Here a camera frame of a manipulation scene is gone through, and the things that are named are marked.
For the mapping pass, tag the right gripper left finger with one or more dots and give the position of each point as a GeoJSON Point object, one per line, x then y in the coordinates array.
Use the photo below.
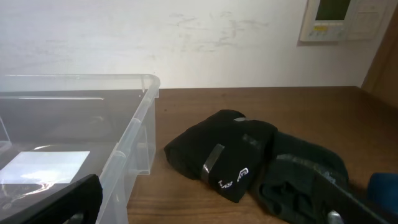
{"type": "Point", "coordinates": [79, 202]}

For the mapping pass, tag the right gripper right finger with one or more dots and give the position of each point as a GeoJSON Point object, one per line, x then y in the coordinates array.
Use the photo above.
{"type": "Point", "coordinates": [333, 203]}

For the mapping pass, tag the blue towel with tape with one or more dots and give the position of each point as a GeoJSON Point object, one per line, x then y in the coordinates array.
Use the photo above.
{"type": "Point", "coordinates": [382, 190]}

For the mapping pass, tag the white label in container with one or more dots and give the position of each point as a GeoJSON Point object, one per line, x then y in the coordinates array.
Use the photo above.
{"type": "Point", "coordinates": [43, 167]}

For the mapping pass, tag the clear plastic storage container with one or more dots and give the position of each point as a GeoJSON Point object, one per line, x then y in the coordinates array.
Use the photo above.
{"type": "Point", "coordinates": [110, 116]}

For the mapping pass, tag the dark green folded garment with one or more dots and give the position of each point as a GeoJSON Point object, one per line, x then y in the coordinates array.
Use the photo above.
{"type": "Point", "coordinates": [284, 185]}

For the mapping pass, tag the black folded garment with tape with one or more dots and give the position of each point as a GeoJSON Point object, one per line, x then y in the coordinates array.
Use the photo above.
{"type": "Point", "coordinates": [225, 151]}

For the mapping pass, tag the wooden door frame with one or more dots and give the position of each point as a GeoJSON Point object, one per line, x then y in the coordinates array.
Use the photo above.
{"type": "Point", "coordinates": [381, 80]}

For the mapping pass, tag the white wall control panel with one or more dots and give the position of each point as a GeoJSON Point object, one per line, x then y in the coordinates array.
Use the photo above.
{"type": "Point", "coordinates": [341, 20]}

